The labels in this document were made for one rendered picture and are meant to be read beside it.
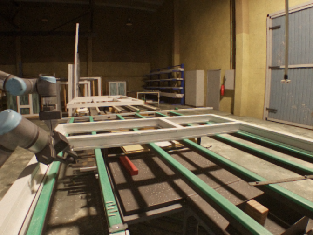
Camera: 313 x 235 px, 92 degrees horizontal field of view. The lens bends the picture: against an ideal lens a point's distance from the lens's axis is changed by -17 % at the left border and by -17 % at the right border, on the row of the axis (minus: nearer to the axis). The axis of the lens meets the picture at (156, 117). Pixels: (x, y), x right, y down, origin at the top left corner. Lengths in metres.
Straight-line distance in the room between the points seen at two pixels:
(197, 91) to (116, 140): 9.26
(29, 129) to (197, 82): 9.83
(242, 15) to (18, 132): 8.35
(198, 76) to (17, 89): 9.68
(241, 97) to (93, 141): 7.27
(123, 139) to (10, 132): 0.69
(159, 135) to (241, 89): 6.94
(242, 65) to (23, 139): 7.80
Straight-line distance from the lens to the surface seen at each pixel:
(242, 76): 7.96
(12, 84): 1.05
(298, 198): 0.75
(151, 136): 1.17
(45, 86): 1.14
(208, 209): 1.05
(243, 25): 8.36
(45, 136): 0.69
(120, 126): 1.53
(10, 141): 0.64
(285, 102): 7.18
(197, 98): 10.23
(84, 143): 1.11
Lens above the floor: 1.23
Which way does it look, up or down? 10 degrees down
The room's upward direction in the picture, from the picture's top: straight up
